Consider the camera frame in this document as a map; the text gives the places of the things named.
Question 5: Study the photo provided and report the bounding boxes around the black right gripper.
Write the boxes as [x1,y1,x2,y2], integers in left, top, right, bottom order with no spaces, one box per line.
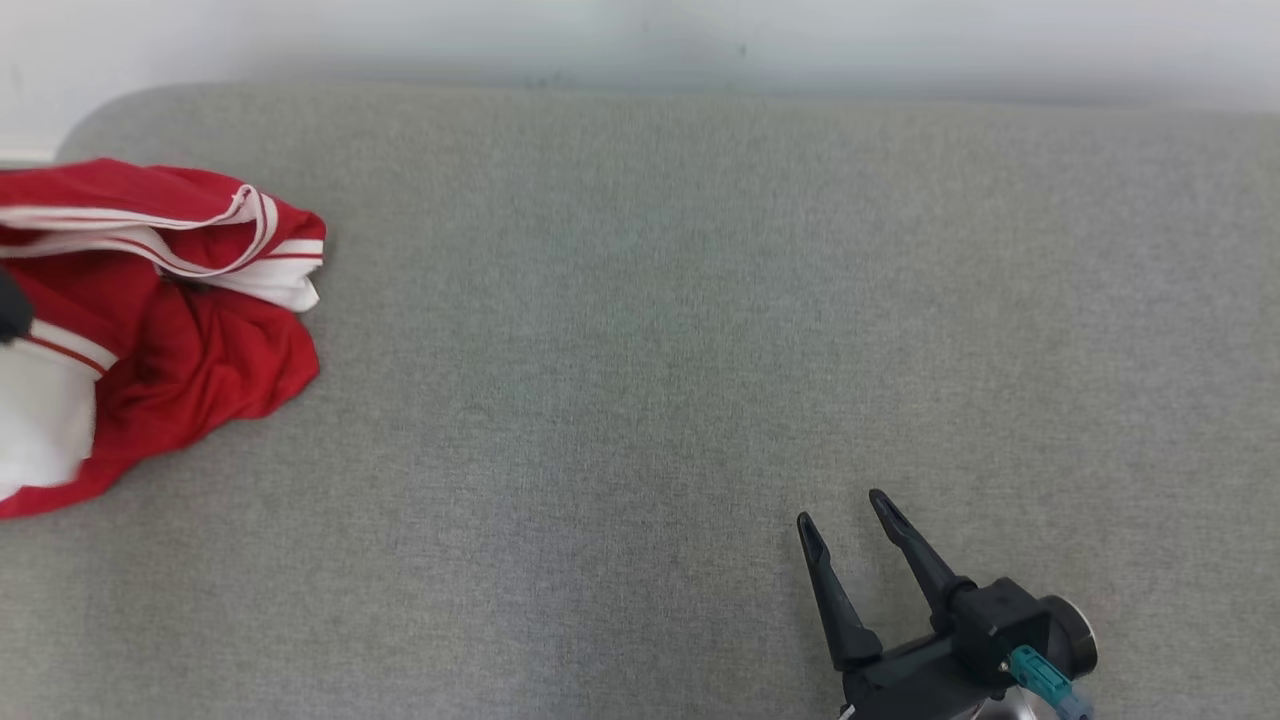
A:
[797,489,1013,720]

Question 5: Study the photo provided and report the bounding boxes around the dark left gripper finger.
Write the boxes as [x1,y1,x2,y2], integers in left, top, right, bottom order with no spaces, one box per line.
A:
[0,268,36,346]

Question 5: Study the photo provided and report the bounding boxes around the red basketball jersey white sleeves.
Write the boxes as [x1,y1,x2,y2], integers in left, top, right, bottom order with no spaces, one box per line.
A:
[0,158,328,521]

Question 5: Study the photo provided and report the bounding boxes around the grey fabric sofa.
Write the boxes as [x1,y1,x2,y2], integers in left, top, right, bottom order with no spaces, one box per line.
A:
[0,83,1280,720]

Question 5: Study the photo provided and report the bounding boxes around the right camera cable teal plug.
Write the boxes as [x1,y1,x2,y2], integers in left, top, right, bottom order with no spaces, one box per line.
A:
[1007,645,1094,720]

